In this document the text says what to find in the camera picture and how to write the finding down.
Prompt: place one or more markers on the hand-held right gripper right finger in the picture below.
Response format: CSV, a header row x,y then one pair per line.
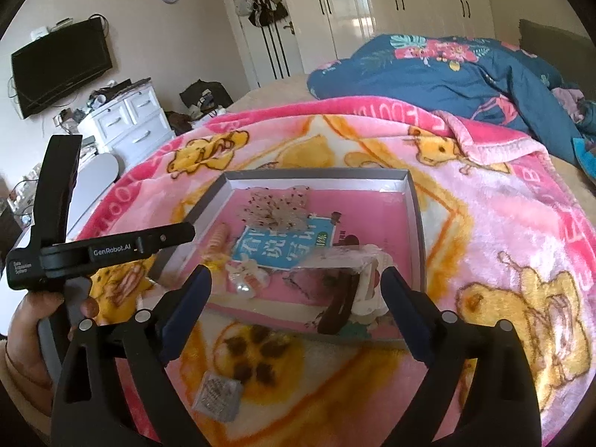
x,y
405,316

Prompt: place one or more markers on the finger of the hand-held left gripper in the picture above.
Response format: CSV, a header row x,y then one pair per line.
x,y
163,241
58,186

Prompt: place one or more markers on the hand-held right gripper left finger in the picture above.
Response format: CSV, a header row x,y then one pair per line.
x,y
188,309

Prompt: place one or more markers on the brown hair clip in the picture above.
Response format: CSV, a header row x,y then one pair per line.
x,y
337,312

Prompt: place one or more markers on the grey shallow cardboard box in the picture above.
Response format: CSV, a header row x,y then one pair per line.
x,y
416,223

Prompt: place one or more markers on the small clear plastic bag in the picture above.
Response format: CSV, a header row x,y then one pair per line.
x,y
326,260

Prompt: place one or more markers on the person's left forearm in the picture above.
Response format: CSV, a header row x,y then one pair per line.
x,y
18,391

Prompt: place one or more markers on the person's left hand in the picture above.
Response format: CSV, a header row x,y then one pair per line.
x,y
28,330

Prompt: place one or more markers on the grey oval table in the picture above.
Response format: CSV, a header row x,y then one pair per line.
x,y
95,181

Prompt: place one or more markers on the white drawer cabinet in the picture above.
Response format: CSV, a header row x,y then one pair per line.
x,y
125,125

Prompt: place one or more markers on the silver square packet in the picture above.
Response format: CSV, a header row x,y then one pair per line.
x,y
218,396

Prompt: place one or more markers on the pink book with blue label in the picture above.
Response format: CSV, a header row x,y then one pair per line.
x,y
372,223

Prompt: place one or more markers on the pile of small household items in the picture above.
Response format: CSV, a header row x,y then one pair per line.
x,y
102,98

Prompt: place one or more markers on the brown bag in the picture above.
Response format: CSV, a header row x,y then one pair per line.
x,y
179,123

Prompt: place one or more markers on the pink bear print blanket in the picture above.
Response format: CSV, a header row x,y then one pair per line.
x,y
489,223

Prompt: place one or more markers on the dark bag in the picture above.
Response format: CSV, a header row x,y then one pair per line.
x,y
207,95

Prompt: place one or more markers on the white door with black stripes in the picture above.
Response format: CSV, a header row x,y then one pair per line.
x,y
288,56

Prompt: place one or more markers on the blue floral quilt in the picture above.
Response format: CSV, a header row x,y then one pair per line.
x,y
442,84

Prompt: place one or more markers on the hanging bags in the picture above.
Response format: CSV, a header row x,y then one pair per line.
x,y
265,9

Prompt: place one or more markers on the purple cloth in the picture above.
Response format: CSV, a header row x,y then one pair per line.
x,y
577,102

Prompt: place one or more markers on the cream wardrobe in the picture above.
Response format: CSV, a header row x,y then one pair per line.
x,y
372,9

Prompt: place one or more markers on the grey padded headboard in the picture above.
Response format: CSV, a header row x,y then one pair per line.
x,y
549,37

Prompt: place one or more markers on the black wall television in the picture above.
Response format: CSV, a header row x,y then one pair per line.
x,y
60,70

